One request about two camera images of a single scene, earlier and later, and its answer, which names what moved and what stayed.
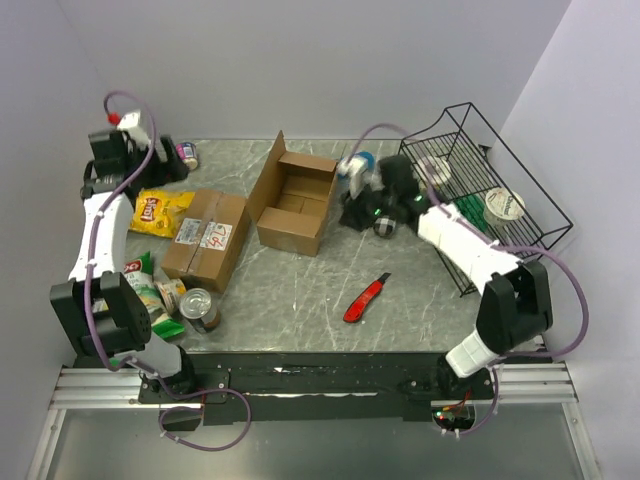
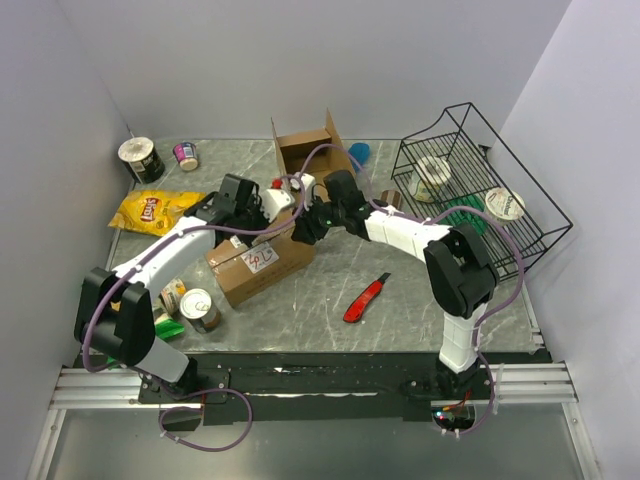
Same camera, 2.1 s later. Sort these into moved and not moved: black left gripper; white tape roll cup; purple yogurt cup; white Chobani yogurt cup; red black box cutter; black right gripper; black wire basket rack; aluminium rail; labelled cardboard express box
Moved: black right gripper; labelled cardboard express box; black left gripper
Not moved: aluminium rail; red black box cutter; purple yogurt cup; black wire basket rack; white tape roll cup; white Chobani yogurt cup
